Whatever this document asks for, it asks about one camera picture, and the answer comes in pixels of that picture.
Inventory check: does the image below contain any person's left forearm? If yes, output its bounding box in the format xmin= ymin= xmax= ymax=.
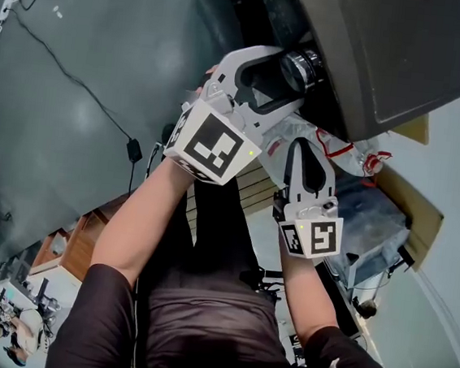
xmin=87 ymin=151 xmax=199 ymax=293

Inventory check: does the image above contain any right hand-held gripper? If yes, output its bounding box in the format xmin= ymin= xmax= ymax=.
xmin=267 ymin=135 xmax=353 ymax=263

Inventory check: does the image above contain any person's left hand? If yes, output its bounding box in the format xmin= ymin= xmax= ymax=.
xmin=193 ymin=62 xmax=219 ymax=99

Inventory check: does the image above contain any white power strip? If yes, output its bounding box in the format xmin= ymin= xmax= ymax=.
xmin=0 ymin=0 xmax=17 ymax=23

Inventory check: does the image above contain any person's dark shirt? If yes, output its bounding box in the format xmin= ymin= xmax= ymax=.
xmin=45 ymin=159 xmax=420 ymax=368

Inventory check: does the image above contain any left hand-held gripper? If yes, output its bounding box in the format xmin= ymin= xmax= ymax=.
xmin=159 ymin=36 xmax=310 ymax=194

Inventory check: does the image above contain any small cardboard sheet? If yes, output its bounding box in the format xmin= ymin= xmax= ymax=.
xmin=389 ymin=110 xmax=432 ymax=146

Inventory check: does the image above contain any large cardboard sheet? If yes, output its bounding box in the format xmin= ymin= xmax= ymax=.
xmin=363 ymin=163 xmax=449 ymax=275

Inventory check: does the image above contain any black cable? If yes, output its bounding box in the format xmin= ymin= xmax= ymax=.
xmin=0 ymin=6 xmax=166 ymax=204

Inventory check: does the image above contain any black washing machine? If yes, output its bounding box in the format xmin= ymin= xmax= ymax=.
xmin=202 ymin=0 xmax=460 ymax=155

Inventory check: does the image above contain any person's right forearm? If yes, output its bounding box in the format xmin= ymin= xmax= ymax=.
xmin=268 ymin=232 xmax=350 ymax=346

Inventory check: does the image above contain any clear water jug red cap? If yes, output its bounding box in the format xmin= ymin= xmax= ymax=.
xmin=312 ymin=126 xmax=395 ymax=180
xmin=259 ymin=111 xmax=323 ymax=189

